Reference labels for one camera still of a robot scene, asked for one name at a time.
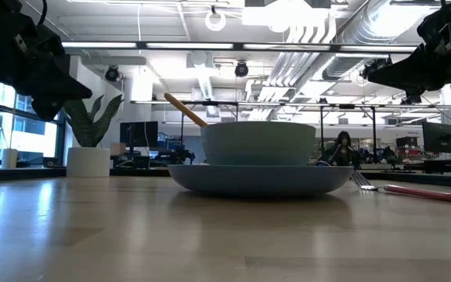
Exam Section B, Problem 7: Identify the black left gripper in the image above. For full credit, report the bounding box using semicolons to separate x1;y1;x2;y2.
0;11;93;121

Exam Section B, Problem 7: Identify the red handled fork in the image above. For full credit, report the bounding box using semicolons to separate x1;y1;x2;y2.
349;168;451;204

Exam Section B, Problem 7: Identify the yellow handled spoon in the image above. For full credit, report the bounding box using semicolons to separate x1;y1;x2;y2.
163;92;210;128

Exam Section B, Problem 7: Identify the pale green bowl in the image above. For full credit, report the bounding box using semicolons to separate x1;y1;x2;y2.
200;121;317;167

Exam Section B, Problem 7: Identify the green snake plant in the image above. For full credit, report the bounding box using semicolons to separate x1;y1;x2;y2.
63;93;125;149

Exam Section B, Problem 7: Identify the black computer monitor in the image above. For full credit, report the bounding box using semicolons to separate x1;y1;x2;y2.
119;121;159;149
422;121;451;154

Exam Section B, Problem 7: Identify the white plant pot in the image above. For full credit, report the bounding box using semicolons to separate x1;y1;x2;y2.
66;146;111;179

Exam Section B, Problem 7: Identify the beige box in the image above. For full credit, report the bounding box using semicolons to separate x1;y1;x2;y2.
110;142;127;157

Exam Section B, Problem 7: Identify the white cylinder container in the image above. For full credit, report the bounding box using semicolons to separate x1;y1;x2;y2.
1;148;18;169

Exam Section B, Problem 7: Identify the person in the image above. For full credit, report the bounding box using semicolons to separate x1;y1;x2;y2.
324;130;363;168

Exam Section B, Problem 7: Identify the long linear ceiling light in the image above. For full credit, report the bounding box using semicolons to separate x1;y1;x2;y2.
60;41;419;55

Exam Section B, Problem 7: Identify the blue plate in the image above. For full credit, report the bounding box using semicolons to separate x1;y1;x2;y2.
167;164;355;198

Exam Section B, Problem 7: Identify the black ceiling camera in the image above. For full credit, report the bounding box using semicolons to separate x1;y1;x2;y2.
234;61;249;78
106;65;121;82

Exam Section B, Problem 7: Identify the black workstation frame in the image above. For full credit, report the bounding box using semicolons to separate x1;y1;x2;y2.
179;100;240;165
318;103;379;164

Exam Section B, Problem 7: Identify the silver ventilation duct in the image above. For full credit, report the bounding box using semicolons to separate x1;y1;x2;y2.
322;0;422;81

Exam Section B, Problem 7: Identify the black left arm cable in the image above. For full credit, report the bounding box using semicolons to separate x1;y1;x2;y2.
36;0;49;27

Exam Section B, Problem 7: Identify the white coiled ceiling cable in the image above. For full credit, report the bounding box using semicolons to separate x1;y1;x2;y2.
204;8;227;32

